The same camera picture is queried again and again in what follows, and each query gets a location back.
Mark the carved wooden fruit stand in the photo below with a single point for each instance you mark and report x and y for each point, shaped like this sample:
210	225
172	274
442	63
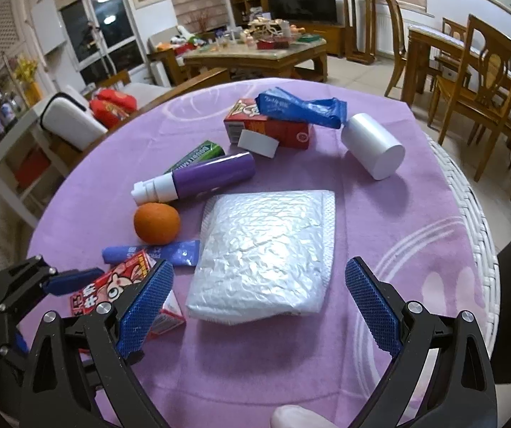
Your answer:
264	29

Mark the white paper card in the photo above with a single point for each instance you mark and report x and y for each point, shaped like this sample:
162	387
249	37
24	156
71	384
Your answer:
257	144

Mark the glass balcony window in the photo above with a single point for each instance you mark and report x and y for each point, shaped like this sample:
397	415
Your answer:
104	35

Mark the blue sachet packet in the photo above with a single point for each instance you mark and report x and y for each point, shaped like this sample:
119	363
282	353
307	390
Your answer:
179	252

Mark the yellow artificial flowers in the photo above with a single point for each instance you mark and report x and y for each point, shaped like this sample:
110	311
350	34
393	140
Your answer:
27	69

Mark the white plastic cap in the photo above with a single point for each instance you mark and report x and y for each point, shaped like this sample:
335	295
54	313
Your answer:
371	147

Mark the wooden dining table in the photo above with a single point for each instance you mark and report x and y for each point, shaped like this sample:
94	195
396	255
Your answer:
420	53

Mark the wooden coffee table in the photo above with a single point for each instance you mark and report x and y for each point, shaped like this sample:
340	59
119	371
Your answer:
255	61

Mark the person's right hand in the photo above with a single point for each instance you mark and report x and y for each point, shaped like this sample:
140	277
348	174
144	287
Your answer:
300	418

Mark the tall wooden plant stand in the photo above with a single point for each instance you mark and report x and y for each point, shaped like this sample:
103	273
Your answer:
359	26

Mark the wooden sofa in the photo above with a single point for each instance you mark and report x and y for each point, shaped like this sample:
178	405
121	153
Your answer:
193	81

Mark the blue plastic bag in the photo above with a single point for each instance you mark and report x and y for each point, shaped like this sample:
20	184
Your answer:
300	109

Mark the purple bottle with white cap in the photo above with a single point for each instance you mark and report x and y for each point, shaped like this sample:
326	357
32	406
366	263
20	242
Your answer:
211	174

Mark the purple tablecloth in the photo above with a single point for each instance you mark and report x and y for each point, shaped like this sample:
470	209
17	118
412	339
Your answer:
371	214

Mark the green gum packet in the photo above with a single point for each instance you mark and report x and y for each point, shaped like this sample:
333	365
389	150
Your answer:
202	151

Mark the white bubble mailer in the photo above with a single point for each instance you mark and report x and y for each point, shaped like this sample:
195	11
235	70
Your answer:
264	254

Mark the red embroidered cushion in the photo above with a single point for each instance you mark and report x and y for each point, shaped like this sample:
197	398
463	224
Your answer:
119	98
106	113

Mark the black flat television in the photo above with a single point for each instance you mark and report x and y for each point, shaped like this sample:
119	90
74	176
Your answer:
302	2

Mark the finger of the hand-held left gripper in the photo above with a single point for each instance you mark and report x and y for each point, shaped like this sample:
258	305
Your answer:
72	280
6	330

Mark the wooden television cabinet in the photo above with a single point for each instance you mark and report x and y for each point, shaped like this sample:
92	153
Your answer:
327	35

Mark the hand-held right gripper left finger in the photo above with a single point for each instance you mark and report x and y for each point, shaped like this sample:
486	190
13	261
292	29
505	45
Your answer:
145	312

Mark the white wall radiator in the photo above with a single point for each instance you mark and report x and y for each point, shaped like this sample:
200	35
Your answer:
389	31

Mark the orange mandarin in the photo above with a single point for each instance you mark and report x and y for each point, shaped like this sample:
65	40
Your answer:
156	224

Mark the red gift box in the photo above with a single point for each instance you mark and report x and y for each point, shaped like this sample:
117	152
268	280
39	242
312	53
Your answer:
273	44

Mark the red cardboard box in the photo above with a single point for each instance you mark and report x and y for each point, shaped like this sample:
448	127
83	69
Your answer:
282	133

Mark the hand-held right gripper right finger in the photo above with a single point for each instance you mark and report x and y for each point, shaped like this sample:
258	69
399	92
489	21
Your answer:
371	307

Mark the white wicker table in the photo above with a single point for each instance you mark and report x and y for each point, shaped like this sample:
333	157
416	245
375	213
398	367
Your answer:
483	240

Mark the red cartoon milk carton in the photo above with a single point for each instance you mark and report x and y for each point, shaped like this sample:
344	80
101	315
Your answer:
117	281

